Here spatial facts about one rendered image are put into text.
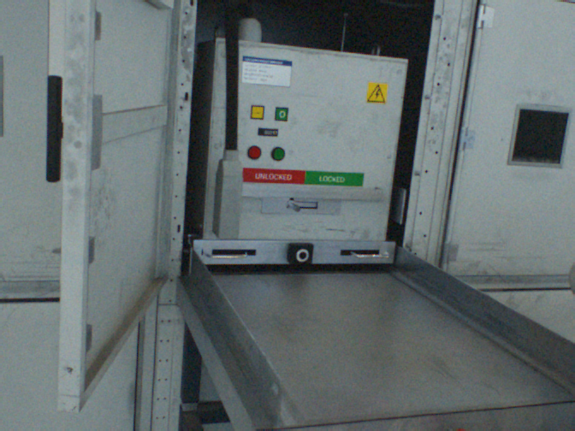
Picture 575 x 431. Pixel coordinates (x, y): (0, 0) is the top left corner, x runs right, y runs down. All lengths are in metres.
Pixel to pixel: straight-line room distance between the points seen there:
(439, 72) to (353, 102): 0.23
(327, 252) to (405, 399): 0.68
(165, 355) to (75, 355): 0.68
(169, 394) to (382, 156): 0.79
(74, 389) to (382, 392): 0.46
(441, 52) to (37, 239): 1.04
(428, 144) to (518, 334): 0.57
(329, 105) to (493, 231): 0.57
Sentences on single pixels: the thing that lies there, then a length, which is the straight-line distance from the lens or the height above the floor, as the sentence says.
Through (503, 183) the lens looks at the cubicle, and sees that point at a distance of 1.79.
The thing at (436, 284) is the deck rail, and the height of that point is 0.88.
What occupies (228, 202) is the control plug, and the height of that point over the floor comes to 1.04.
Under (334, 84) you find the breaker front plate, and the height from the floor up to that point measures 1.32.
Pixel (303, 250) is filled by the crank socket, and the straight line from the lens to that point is 1.58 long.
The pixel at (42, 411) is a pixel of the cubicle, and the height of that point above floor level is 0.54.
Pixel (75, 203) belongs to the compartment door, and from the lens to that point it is 0.86.
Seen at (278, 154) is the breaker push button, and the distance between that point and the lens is 1.54.
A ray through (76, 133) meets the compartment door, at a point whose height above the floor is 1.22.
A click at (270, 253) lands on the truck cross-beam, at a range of 1.59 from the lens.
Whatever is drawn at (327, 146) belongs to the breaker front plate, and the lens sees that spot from 1.59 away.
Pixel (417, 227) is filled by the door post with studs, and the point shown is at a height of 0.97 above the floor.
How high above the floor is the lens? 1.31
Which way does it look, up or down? 12 degrees down
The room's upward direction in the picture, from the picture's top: 5 degrees clockwise
